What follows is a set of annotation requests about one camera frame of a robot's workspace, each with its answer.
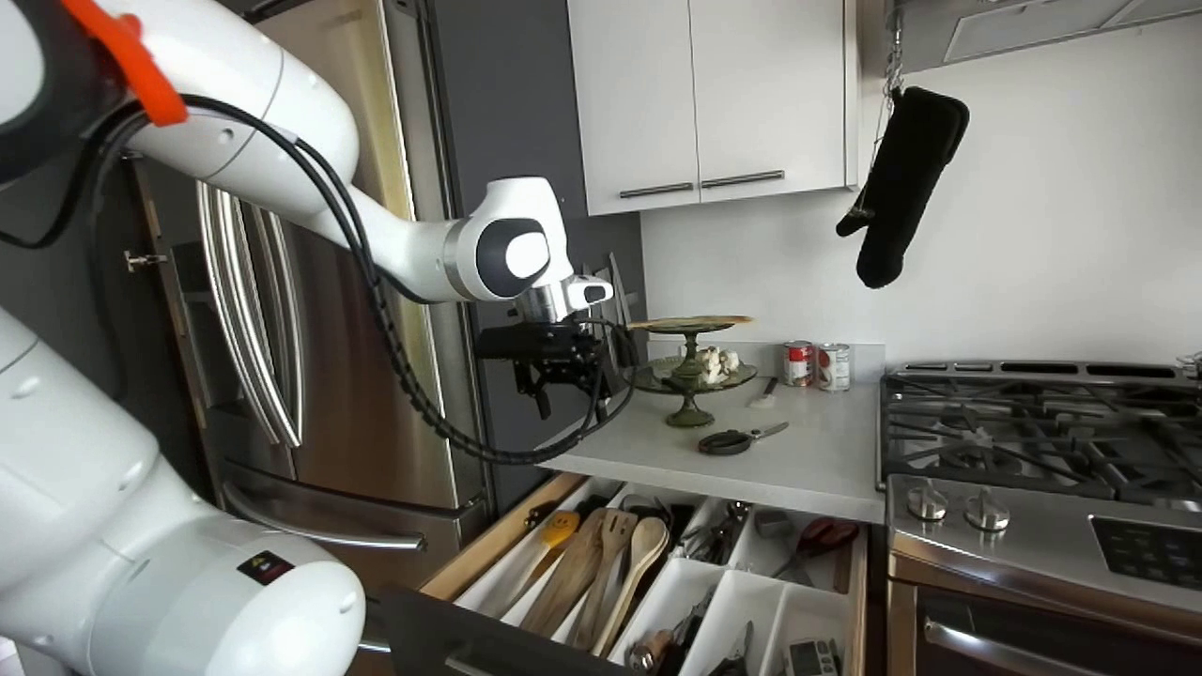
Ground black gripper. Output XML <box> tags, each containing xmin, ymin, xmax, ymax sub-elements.
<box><xmin>474</xmin><ymin>318</ymin><xmax>630</xmax><ymax>393</ymax></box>

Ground long wooden spoon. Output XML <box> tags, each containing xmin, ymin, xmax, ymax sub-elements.
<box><xmin>587</xmin><ymin>513</ymin><xmax>677</xmax><ymax>662</ymax></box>

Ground wooden drawer with grey front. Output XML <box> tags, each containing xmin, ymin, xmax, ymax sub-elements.
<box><xmin>372</xmin><ymin>467</ymin><xmax>879</xmax><ymax>676</ymax></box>

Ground brass tiered cake stand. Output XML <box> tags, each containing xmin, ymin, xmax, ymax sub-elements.
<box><xmin>622</xmin><ymin>311</ymin><xmax>762</xmax><ymax>431</ymax></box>

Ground shiny silver ornament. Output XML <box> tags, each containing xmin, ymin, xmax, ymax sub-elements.
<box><xmin>692</xmin><ymin>346</ymin><xmax>743</xmax><ymax>391</ymax></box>

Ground small black pan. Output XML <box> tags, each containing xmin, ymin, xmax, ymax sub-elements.
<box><xmin>693</xmin><ymin>417</ymin><xmax>797</xmax><ymax>460</ymax></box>

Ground yellow smiley face spatula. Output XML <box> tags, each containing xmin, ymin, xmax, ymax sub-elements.
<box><xmin>491</xmin><ymin>505</ymin><xmax>587</xmax><ymax>604</ymax></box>

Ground metal utensil pile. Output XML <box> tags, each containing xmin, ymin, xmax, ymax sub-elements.
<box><xmin>678</xmin><ymin>495</ymin><xmax>756</xmax><ymax>566</ymax></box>

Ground wide wooden spatula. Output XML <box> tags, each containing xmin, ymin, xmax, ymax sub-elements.
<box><xmin>518</xmin><ymin>505</ymin><xmax>630</xmax><ymax>636</ymax></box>

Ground white double door cabinet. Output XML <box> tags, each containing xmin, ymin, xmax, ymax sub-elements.
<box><xmin>562</xmin><ymin>0</ymin><xmax>867</xmax><ymax>219</ymax></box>

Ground white plastic cutlery tray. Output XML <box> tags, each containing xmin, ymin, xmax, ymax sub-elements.
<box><xmin>453</xmin><ymin>482</ymin><xmax>861</xmax><ymax>676</ymax></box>

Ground black oven mitt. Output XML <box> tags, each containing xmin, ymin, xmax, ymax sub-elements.
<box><xmin>835</xmin><ymin>84</ymin><xmax>974</xmax><ymax>293</ymax></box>

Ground silver stove knob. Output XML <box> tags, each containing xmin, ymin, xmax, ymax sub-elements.
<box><xmin>901</xmin><ymin>482</ymin><xmax>951</xmax><ymax>527</ymax></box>
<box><xmin>960</xmin><ymin>487</ymin><xmax>1014</xmax><ymax>537</ymax></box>

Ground white digital kitchen timer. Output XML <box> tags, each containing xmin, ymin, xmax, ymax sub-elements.
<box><xmin>785</xmin><ymin>636</ymin><xmax>844</xmax><ymax>676</ymax></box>

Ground stainless steel gas stove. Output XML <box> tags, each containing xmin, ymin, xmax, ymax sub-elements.
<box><xmin>875</xmin><ymin>356</ymin><xmax>1202</xmax><ymax>676</ymax></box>

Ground range hood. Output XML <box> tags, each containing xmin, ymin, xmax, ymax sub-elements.
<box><xmin>894</xmin><ymin>0</ymin><xmax>1202</xmax><ymax>74</ymax></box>

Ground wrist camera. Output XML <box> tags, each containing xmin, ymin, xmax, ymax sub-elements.
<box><xmin>559</xmin><ymin>273</ymin><xmax>620</xmax><ymax>317</ymax></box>

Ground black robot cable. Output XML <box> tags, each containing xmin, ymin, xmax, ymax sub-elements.
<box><xmin>0</xmin><ymin>90</ymin><xmax>643</xmax><ymax>468</ymax></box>

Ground wooden handled metal peeler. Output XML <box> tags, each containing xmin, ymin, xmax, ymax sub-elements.
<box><xmin>622</xmin><ymin>614</ymin><xmax>707</xmax><ymax>676</ymax></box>

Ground black handled scissors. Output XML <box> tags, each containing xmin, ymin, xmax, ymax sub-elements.
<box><xmin>711</xmin><ymin>615</ymin><xmax>762</xmax><ymax>676</ymax></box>

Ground orange cable clip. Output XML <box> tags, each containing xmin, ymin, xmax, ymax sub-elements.
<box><xmin>55</xmin><ymin>0</ymin><xmax>191</xmax><ymax>127</ymax></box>

